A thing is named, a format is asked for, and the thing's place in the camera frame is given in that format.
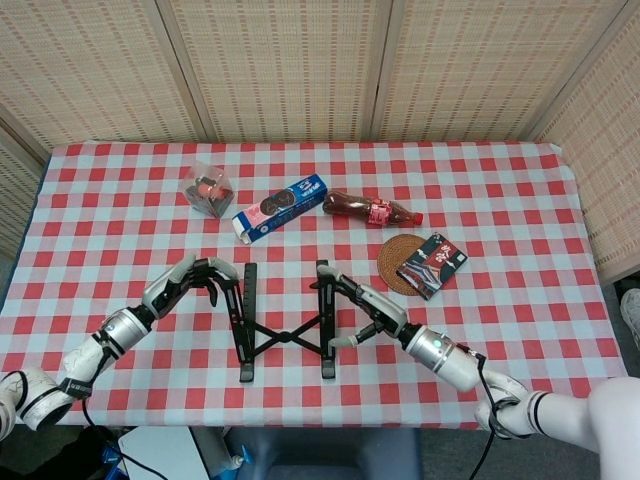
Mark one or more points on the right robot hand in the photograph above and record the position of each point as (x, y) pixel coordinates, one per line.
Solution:
(385, 312)

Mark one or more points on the white flat board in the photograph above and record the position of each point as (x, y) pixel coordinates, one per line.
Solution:
(160, 452)

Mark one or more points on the bamboo folding screen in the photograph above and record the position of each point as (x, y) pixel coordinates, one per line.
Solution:
(300, 65)

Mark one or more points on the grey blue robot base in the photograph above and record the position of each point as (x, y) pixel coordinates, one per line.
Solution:
(325, 457)

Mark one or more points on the clear plastic snack package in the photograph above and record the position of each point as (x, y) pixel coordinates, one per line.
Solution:
(207, 192)

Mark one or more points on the cola bottle red label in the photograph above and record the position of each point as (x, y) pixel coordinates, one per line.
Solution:
(350, 204)

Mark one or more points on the red white checkered tablecloth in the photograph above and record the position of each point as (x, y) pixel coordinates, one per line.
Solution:
(500, 300)

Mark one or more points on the black folding laptop stand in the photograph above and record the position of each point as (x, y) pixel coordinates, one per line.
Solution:
(285, 337)

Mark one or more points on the small blue box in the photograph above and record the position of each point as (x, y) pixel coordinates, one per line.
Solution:
(110, 462)

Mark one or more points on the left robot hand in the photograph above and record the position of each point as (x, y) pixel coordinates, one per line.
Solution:
(170, 287)

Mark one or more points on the white shoe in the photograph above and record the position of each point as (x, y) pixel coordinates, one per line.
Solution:
(631, 315)

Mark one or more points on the dark printed card box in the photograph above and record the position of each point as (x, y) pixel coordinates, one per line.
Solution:
(430, 265)

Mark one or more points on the round woven brown coaster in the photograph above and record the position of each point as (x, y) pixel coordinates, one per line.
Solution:
(395, 260)

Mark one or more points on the blue cookie box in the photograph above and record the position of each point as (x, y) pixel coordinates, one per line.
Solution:
(285, 205)

